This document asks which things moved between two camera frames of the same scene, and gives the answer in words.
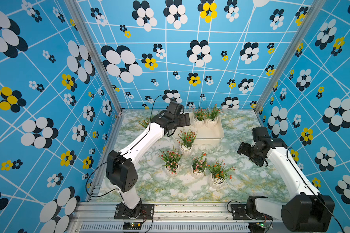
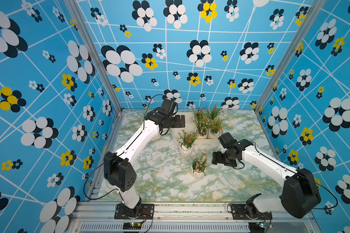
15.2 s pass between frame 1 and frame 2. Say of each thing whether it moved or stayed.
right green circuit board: stayed
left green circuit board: stayed
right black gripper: moved
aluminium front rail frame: stayed
